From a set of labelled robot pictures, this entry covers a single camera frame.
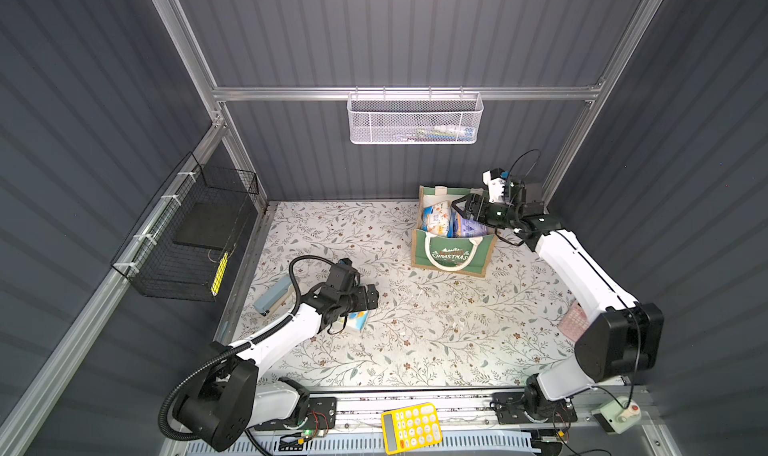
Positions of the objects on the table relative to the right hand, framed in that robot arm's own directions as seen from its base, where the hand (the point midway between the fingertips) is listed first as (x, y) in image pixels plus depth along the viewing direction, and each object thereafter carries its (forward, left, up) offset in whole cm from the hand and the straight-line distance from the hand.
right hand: (467, 205), depth 80 cm
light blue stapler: (-17, +59, -24) cm, 66 cm away
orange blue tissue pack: (+5, +7, -10) cm, 14 cm away
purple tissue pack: (+3, 0, -12) cm, 13 cm away
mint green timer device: (-46, -31, -23) cm, 60 cm away
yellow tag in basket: (-22, +60, -1) cm, 64 cm away
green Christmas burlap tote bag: (-8, -2, -13) cm, 15 cm away
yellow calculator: (-48, +16, -27) cm, 57 cm away
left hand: (-17, +27, -21) cm, 39 cm away
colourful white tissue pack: (-23, +30, -24) cm, 45 cm away
